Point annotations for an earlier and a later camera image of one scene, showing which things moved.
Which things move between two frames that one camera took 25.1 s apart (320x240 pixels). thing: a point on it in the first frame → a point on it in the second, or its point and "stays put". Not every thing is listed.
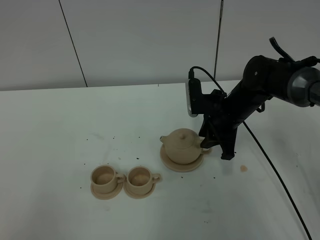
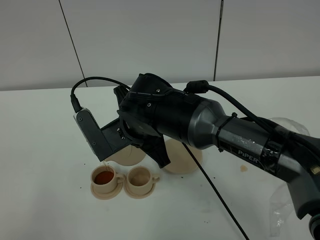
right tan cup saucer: [139, 196] stays put
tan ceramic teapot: [183, 146] → [128, 156]
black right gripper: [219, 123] → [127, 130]
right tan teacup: [140, 180] stays put
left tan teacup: [105, 180] stays put
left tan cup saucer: [107, 196] stays put
